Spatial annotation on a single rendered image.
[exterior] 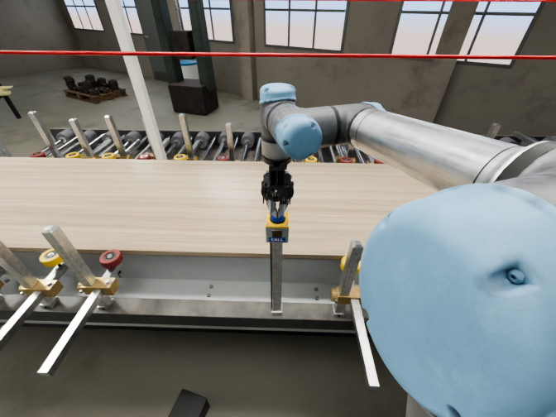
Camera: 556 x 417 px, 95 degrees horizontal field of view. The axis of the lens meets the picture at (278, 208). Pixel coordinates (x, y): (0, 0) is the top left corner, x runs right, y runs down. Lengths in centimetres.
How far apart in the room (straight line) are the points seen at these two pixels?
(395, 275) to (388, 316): 3
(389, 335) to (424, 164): 23
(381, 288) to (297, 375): 165
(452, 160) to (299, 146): 23
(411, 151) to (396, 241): 23
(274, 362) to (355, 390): 49
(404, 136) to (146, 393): 184
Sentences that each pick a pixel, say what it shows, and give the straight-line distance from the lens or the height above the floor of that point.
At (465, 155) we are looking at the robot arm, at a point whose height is 160.
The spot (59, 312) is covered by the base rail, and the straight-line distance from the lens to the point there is 150.
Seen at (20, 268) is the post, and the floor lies 94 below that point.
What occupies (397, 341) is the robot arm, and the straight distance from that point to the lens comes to 19.
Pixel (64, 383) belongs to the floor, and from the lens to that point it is 219.
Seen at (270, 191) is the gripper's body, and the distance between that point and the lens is 64.
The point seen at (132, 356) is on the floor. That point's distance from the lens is 206.
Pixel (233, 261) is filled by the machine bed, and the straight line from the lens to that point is 126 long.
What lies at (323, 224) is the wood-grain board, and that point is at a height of 90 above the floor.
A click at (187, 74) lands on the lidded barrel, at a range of 688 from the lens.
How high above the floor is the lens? 173
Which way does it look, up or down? 39 degrees down
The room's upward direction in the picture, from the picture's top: straight up
